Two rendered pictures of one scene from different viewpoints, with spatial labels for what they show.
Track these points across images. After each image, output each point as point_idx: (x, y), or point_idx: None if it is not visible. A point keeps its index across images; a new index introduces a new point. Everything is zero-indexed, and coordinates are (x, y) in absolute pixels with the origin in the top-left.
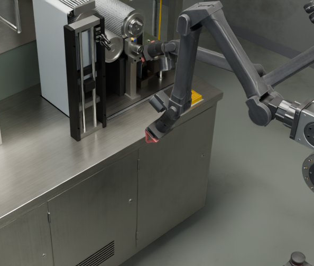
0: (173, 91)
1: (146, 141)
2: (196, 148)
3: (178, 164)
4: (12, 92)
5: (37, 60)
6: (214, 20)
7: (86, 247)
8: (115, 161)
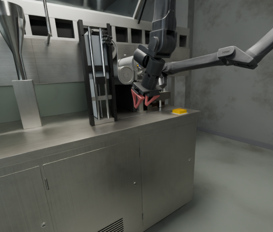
0: (153, 17)
1: (134, 106)
2: (184, 152)
3: (172, 161)
4: (73, 110)
5: None
6: None
7: (94, 221)
8: (118, 143)
